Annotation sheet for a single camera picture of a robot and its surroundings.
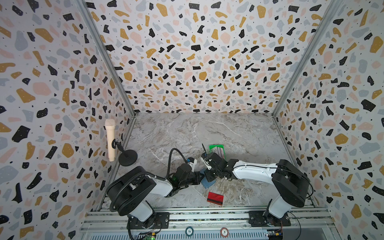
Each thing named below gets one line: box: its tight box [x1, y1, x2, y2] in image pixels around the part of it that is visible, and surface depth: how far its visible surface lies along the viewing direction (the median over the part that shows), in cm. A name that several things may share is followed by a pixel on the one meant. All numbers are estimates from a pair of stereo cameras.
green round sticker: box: [185, 226, 194, 237], surface depth 72 cm
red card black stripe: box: [207, 191, 224, 206], surface depth 83 cm
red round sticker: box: [220, 227, 229, 239], surface depth 72 cm
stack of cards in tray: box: [214, 146, 224, 159], surface depth 98 cm
